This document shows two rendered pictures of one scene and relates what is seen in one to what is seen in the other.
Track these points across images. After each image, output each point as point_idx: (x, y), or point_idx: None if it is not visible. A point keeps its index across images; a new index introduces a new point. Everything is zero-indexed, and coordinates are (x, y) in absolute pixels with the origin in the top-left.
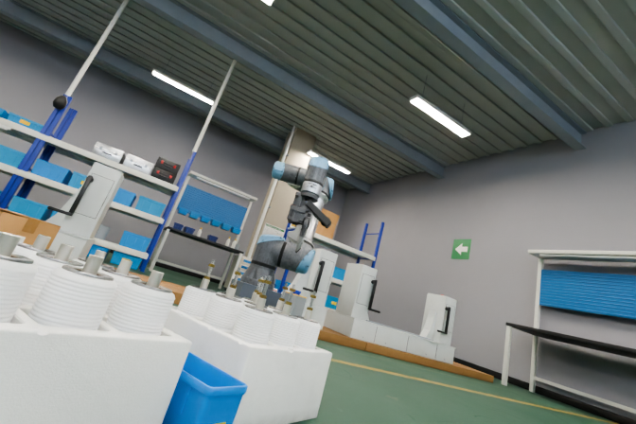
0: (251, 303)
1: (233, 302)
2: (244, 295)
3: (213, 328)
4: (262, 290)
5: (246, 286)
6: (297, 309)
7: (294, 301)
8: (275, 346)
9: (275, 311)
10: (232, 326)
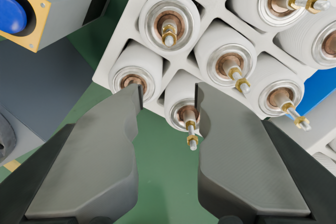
0: (250, 71)
1: (303, 85)
2: (50, 118)
3: (309, 76)
4: (7, 104)
5: (42, 132)
6: None
7: (59, 3)
8: None
9: (299, 18)
10: (283, 65)
